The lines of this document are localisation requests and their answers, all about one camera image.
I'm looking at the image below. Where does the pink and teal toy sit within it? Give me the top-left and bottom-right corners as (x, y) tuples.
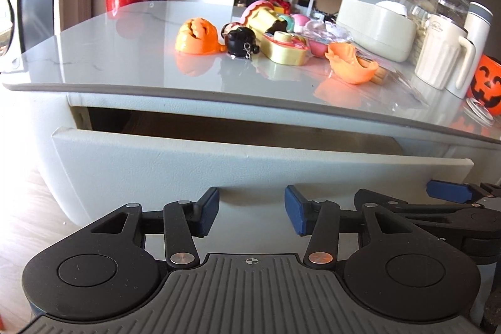
(279, 14), (314, 33)

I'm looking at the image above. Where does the cream oval container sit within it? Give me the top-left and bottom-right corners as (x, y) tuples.
(336, 0), (419, 63)

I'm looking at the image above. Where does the round glass lid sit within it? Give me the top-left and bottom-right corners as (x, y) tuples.
(464, 97), (495, 124)

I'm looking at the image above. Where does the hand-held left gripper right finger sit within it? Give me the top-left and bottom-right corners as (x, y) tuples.
(285, 184), (420, 269)

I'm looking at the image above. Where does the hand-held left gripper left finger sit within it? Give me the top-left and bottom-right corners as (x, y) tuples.
(91, 186), (220, 270)

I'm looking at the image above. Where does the clear plastic bag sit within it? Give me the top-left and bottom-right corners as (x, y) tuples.
(303, 19), (355, 45)

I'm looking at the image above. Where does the yellow and pink toy tub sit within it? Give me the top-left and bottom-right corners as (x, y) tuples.
(260, 31), (312, 66)

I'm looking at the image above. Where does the black cauldron toy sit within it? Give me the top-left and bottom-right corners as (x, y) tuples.
(225, 26), (261, 61)

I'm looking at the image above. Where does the white round lid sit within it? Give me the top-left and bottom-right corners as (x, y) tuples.
(376, 1), (410, 17)

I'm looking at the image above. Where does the white thermos bottle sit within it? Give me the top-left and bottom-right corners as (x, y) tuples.
(446, 1), (494, 99)

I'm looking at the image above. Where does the red toy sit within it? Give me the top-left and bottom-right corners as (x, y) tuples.
(266, 0), (292, 14)

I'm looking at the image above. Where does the white table drawer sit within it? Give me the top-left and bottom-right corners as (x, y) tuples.
(51, 107), (475, 229)

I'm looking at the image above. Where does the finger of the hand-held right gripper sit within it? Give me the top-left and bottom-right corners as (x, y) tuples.
(354, 188), (488, 239)
(426, 180), (501, 203)

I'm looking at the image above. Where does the white coffee table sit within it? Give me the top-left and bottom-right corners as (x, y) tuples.
(2, 0), (501, 229)

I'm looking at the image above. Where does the pink ball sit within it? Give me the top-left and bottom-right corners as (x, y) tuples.
(309, 40), (332, 58)

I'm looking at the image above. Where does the orange pumpkin shell half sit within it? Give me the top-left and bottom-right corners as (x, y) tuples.
(175, 17), (226, 55)
(326, 42), (380, 85)

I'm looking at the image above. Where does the orange pumpkin bucket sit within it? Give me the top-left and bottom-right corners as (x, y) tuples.
(467, 54), (501, 110)

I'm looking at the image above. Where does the white washing machine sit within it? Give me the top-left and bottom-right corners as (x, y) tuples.
(0, 0), (25, 75)

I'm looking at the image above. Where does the cream ribbed mug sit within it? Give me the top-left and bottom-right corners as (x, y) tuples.
(415, 14), (477, 90)

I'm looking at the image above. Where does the gold can with pink lid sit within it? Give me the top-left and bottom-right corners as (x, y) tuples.
(240, 0), (291, 36)

